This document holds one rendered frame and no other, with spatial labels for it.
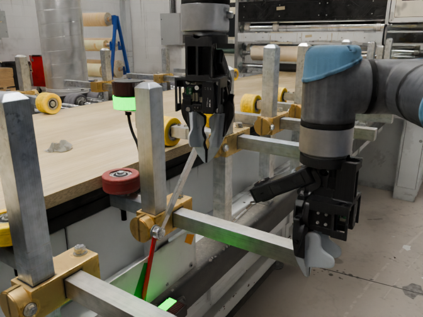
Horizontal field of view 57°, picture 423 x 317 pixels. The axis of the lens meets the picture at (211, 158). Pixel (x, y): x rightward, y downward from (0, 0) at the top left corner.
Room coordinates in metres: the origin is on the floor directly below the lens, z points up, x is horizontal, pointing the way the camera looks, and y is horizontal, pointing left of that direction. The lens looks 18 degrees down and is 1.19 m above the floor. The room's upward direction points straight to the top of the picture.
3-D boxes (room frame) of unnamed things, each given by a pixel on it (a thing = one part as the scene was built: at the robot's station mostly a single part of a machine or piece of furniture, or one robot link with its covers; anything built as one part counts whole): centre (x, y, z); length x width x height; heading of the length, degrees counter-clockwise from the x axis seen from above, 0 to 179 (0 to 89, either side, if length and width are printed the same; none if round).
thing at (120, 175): (0.78, 0.20, 0.85); 0.08 x 0.08 x 0.11
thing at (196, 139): (0.63, 0.03, 1.03); 0.06 x 0.03 x 0.09; 167
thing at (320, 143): (0.55, -0.17, 1.05); 0.08 x 0.08 x 0.05
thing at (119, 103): (0.71, 0.15, 1.08); 0.06 x 0.06 x 0.02
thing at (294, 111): (1.32, -0.32, 0.95); 0.14 x 0.06 x 0.05; 147
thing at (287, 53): (3.16, -0.87, 1.05); 1.43 x 0.12 x 0.12; 57
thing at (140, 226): (0.70, 0.10, 0.85); 0.14 x 0.06 x 0.05; 147
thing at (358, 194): (0.54, -0.17, 0.96); 0.09 x 0.08 x 0.12; 57
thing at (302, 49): (1.31, -0.30, 0.93); 0.04 x 0.04 x 0.48; 57
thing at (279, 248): (0.68, 0.03, 0.84); 0.43 x 0.03 x 0.04; 57
